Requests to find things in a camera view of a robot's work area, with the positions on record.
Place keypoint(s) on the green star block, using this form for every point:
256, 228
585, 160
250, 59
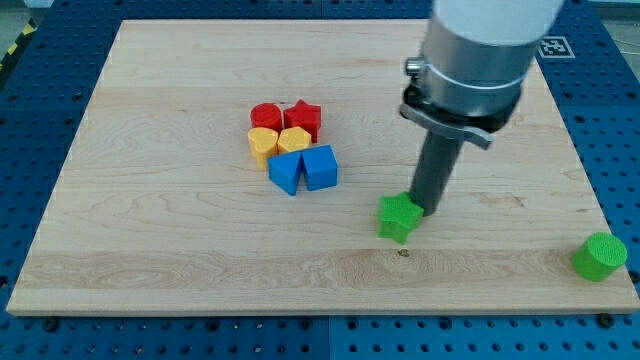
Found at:
398, 216

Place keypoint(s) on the yellow heart block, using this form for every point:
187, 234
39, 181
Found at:
263, 145

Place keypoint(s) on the yellow hexagon block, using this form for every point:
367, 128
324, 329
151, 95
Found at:
293, 139

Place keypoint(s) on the light wooden board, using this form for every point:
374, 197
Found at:
160, 209

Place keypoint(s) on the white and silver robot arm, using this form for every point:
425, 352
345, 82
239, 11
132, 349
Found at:
472, 62

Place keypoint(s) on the red star block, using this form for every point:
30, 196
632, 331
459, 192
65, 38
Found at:
304, 115

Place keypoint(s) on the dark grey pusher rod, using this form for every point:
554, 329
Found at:
434, 167

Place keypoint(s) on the green cylinder block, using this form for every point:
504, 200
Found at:
599, 256

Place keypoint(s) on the black yellow hazard tape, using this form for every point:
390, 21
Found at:
18, 47

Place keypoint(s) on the black white fiducial marker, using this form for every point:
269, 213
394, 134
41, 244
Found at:
555, 47

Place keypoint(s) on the red cylinder block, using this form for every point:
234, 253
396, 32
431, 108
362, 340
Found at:
267, 115

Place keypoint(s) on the blue cube block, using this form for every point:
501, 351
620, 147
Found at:
321, 167

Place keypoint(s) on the blue triangle block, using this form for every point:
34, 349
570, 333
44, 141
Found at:
284, 171

